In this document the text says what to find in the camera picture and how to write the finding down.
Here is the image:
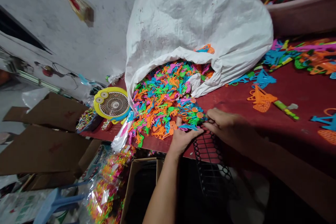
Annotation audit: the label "person's right hand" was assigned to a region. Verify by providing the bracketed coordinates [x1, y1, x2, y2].
[202, 107, 254, 154]

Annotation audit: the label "person's left hand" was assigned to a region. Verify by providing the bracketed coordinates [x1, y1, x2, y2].
[168, 116, 204, 157]

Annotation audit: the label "teal plastic toy piece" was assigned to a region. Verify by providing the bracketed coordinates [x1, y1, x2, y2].
[178, 119, 208, 132]

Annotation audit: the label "teal flat toy piece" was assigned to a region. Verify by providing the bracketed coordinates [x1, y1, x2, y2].
[227, 73, 253, 86]

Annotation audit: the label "pile of colourful plastic toys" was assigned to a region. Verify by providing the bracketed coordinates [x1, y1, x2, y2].
[128, 61, 215, 148]

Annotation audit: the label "orange plastic net toy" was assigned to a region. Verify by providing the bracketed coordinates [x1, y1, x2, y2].
[246, 84, 278, 113]

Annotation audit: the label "orange toy on sack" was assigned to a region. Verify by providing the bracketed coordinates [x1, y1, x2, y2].
[194, 44, 216, 55]

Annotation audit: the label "green toy tube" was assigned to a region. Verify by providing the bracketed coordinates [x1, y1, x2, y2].
[273, 100, 300, 121]

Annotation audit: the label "bundle of white plastic bags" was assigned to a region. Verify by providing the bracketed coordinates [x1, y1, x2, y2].
[111, 110, 136, 154]

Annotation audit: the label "open cardboard box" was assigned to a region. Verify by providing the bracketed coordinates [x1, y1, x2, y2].
[120, 157, 165, 224]

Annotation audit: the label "white woven sack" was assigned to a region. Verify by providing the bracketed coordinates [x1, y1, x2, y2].
[125, 0, 274, 109]

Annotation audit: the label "yellow cartoon desk fan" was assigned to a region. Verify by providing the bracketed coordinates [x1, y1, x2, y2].
[93, 86, 131, 125]

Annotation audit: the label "blue plastic toy part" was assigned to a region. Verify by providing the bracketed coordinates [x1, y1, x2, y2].
[310, 113, 336, 132]

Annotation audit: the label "heap of mixed net toys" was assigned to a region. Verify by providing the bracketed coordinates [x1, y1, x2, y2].
[262, 37, 336, 79]

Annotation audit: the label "packets of colourful toy rings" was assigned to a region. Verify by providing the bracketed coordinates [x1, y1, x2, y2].
[83, 145, 137, 224]

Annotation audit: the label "orange mesh paddle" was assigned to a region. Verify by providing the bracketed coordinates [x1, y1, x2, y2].
[317, 129, 336, 146]

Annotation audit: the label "tray of small colourful items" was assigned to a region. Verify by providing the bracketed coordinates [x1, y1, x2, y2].
[75, 107, 98, 133]

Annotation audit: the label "pink plastic basin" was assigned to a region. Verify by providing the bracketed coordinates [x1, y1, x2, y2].
[265, 0, 336, 38]

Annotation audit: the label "flattened brown cardboard sheets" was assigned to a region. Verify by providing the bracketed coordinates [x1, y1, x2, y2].
[0, 92, 103, 177]

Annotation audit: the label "blue plastic stool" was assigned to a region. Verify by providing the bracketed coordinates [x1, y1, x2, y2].
[33, 181, 90, 224]

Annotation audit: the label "hanging yellow red packet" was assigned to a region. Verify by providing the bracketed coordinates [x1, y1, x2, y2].
[47, 0, 95, 28]

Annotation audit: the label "black wire rack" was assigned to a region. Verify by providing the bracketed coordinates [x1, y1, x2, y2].
[193, 126, 239, 201]

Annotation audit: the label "blue plastic frame toy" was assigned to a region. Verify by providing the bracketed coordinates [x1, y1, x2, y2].
[251, 68, 277, 90]

